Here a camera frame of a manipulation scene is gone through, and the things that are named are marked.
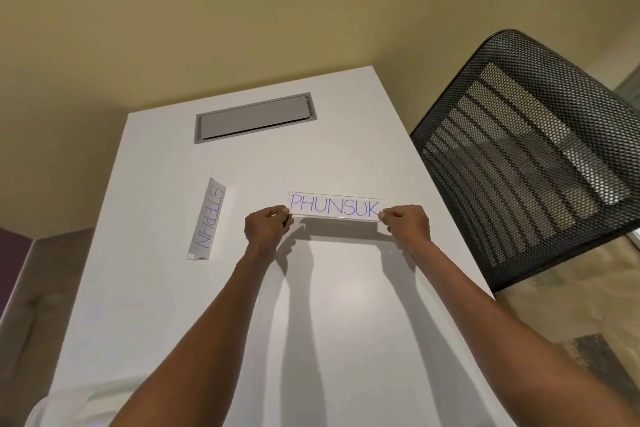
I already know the person's left hand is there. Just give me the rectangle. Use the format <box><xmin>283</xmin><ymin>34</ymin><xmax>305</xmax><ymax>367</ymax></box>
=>
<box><xmin>243</xmin><ymin>205</ymin><xmax>296</xmax><ymax>262</ymax></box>

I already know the person's right hand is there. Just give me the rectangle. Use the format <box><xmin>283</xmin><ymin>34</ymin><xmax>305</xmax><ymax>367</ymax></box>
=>
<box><xmin>378</xmin><ymin>205</ymin><xmax>433</xmax><ymax>255</ymax></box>

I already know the person's right forearm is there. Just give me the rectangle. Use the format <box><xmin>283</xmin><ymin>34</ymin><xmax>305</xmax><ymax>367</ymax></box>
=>
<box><xmin>405</xmin><ymin>239</ymin><xmax>640</xmax><ymax>427</ymax></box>

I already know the person's left forearm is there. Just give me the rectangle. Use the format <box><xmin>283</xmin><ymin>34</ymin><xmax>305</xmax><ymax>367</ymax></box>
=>
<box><xmin>109</xmin><ymin>246</ymin><xmax>279</xmax><ymax>427</ymax></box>

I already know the black mesh office chair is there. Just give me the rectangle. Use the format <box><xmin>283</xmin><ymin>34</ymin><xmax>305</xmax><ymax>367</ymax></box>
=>
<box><xmin>409</xmin><ymin>29</ymin><xmax>640</xmax><ymax>294</ymax></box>

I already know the pale green shirt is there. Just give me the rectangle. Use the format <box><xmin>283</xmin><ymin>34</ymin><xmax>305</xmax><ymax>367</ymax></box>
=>
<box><xmin>22</xmin><ymin>376</ymin><xmax>151</xmax><ymax>427</ymax></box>

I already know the white-framed glass door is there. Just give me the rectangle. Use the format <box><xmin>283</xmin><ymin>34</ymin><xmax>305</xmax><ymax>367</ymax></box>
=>
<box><xmin>612</xmin><ymin>63</ymin><xmax>640</xmax><ymax>248</ymax></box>

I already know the grey table cable hatch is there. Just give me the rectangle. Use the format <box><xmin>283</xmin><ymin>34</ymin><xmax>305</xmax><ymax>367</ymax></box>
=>
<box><xmin>193</xmin><ymin>92</ymin><xmax>318</xmax><ymax>145</ymax></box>

